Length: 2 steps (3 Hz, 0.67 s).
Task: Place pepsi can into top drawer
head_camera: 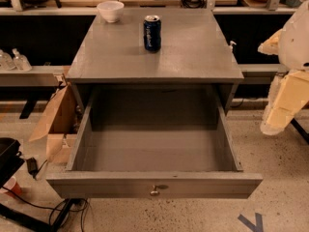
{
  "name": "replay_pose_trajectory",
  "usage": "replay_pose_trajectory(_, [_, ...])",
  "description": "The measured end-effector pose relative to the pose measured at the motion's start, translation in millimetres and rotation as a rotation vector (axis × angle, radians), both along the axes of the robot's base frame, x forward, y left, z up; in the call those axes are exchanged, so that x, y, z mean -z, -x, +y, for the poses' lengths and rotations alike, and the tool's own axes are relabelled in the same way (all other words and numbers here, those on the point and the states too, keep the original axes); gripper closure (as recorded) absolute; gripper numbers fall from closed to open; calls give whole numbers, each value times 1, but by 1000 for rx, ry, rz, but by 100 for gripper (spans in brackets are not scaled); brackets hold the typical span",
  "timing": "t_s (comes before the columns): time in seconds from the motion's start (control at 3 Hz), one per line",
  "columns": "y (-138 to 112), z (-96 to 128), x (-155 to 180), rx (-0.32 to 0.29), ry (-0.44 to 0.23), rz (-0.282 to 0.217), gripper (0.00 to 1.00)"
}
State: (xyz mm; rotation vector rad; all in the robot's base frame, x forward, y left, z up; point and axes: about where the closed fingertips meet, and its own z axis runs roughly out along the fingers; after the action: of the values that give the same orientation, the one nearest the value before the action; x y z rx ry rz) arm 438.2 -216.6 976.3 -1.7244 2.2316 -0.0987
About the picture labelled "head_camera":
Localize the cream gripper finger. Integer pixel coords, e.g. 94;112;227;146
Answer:
258;29;282;55
260;71;309;135

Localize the blue pepsi can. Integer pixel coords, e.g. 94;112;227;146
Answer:
143;14;161;52

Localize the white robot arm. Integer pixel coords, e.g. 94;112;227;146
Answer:
258;1;309;135

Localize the open grey top drawer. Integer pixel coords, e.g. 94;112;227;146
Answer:
47;88;263;199

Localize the metal drawer knob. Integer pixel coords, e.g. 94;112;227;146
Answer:
150;186;160;196

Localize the small white pump bottle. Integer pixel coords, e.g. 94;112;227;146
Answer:
229;41;237;52

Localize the grey wooden cabinet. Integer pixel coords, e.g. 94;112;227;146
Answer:
67;8;243;108

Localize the white ceramic bowl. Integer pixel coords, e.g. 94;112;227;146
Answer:
97;1;125;23

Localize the brown cardboard box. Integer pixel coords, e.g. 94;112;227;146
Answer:
29;84;77;163

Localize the clear sanitizer bottle right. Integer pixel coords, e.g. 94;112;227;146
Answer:
13;48;32;72

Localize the clear sanitizer bottle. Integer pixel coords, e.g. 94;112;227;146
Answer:
0;49;15;71
13;48;32;72

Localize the clear sanitizer bottle left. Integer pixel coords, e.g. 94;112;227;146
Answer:
0;49;15;71

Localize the black power adapter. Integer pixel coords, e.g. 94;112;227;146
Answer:
26;158;38;176

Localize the black bin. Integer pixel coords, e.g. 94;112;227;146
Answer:
0;137;24;188

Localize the red plastic cup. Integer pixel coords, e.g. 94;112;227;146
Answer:
0;176;22;197

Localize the black floor cable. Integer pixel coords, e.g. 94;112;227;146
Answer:
1;186;91;232

